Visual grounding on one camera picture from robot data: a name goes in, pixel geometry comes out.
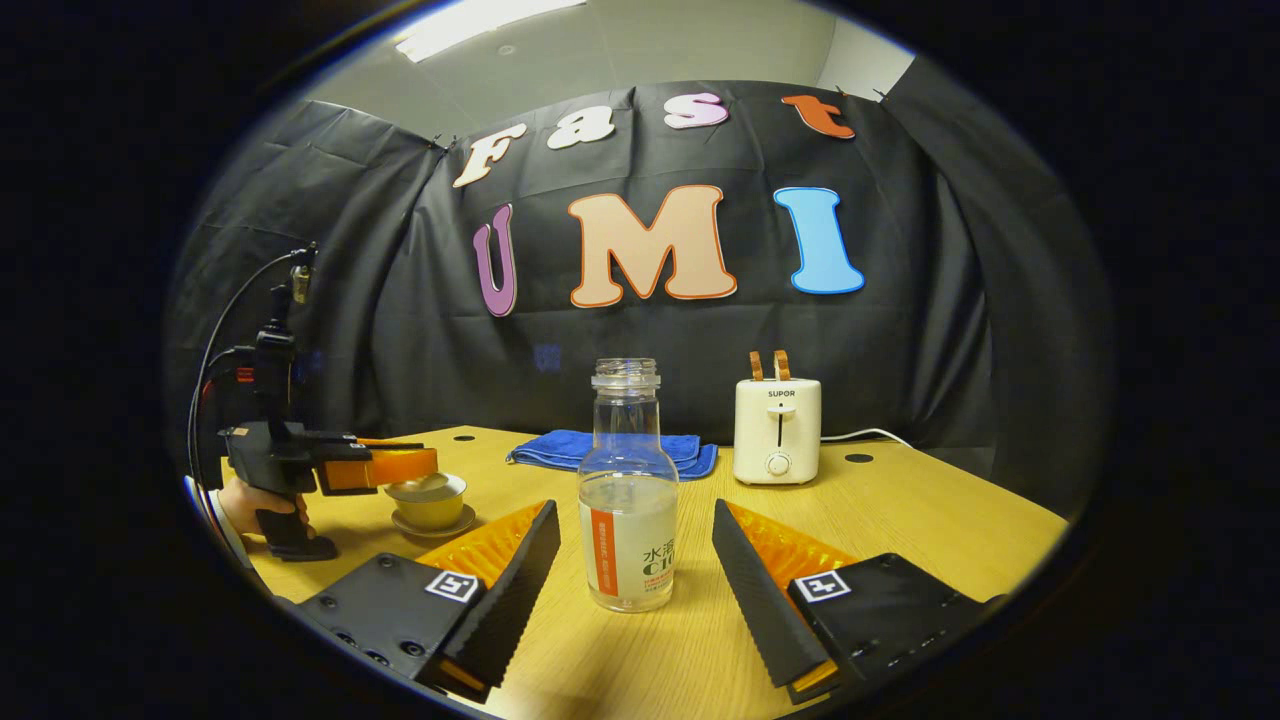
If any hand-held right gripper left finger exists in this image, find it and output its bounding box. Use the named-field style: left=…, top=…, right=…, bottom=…
left=297, top=500, right=562, bottom=704

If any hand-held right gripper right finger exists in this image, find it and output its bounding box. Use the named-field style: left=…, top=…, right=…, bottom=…
left=712, top=500, right=1006, bottom=706

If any white teacup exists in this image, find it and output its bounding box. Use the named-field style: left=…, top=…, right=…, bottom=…
left=386, top=476, right=469, bottom=531

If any clear water bottle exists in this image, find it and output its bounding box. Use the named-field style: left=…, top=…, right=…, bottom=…
left=578, top=358, right=679, bottom=613

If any white saucer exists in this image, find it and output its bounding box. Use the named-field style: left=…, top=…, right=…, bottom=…
left=391, top=505, right=477, bottom=539

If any folded blue towel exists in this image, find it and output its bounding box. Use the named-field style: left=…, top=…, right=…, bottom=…
left=506, top=430, right=719, bottom=481

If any cream toaster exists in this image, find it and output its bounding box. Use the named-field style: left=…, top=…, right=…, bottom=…
left=733, top=377, right=822, bottom=486

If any black backdrop cloth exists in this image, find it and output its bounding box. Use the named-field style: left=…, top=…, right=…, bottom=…
left=165, top=80, right=1116, bottom=521

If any ceiling light panel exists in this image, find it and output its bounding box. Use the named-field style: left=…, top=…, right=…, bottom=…
left=395, top=0, right=587, bottom=63

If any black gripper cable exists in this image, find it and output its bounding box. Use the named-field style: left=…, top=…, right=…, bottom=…
left=187, top=250, right=301, bottom=491

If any white toaster cable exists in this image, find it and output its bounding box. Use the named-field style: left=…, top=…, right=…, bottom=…
left=820, top=427, right=916, bottom=448

